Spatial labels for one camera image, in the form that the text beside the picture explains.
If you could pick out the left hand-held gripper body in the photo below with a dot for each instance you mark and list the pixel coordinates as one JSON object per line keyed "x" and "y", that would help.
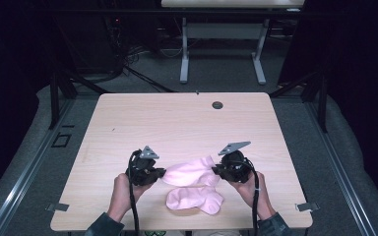
{"x": 141, "y": 170}

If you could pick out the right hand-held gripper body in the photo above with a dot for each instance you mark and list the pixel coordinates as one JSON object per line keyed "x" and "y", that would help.
{"x": 236, "y": 167}

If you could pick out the person's left hand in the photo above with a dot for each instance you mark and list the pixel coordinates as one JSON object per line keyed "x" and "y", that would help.
{"x": 121, "y": 196}

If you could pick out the person's right hand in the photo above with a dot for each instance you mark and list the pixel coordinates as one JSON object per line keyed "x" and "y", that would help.
{"x": 259, "y": 196}

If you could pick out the green printed clothing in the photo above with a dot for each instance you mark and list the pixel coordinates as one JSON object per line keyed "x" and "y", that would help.
{"x": 154, "y": 233}

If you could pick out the white desk with grey legs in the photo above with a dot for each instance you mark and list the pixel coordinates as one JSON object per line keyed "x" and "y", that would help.
{"x": 223, "y": 31}

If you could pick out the black equipment rack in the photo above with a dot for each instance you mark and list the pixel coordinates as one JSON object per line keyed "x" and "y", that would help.
{"x": 114, "y": 32}

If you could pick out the grey metal bracket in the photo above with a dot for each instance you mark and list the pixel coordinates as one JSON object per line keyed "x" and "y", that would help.
{"x": 306, "y": 206}
{"x": 59, "y": 207}

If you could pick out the aluminium floor rail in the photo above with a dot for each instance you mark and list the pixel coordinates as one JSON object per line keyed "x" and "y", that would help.
{"x": 338, "y": 170}
{"x": 29, "y": 173}

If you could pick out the black metal stand frame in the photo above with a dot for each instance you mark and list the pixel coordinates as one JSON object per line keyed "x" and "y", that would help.
{"x": 54, "y": 98}
{"x": 323, "y": 105}

